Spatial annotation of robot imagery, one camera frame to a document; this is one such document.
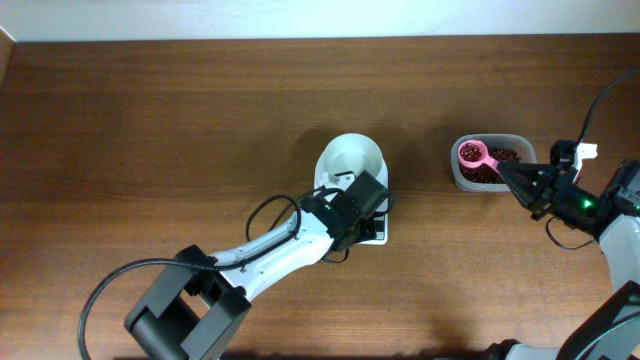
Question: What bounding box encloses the white bowl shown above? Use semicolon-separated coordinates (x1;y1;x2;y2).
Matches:
314;133;388;187

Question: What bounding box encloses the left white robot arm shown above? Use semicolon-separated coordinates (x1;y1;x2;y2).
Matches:
124;189;391;359

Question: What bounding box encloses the white digital kitchen scale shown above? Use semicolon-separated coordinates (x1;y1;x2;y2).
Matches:
314;172;389;243

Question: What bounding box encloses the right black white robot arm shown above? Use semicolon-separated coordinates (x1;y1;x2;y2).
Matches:
481;160;639;360

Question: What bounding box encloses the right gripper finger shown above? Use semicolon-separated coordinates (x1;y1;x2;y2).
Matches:
497;161;545;185
502;172;540;210

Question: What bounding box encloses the red beans pile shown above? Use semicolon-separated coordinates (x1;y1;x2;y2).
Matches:
458;146;522;185

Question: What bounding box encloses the pink measuring scoop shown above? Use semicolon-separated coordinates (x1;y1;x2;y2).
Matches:
457;140;499;172

